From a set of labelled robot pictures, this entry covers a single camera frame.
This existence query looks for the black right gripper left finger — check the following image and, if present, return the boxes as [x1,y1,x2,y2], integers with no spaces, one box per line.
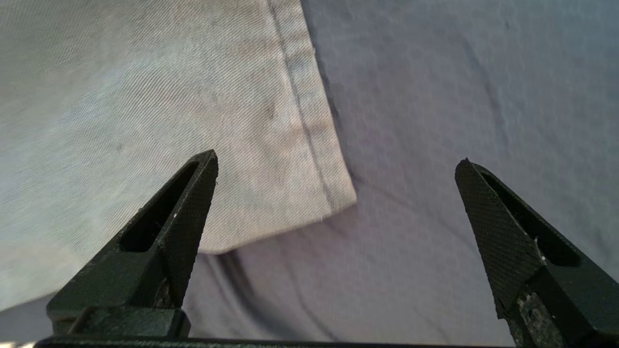
[46,149,219,339]

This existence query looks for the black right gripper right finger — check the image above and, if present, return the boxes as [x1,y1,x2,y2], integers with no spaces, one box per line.
[455,158,619,348]

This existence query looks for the light blue denim shorts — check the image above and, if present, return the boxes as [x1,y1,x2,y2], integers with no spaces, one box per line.
[0,0,358,312]

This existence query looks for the bed with blue sheet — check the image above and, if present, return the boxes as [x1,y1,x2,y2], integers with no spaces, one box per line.
[0,0,619,345]

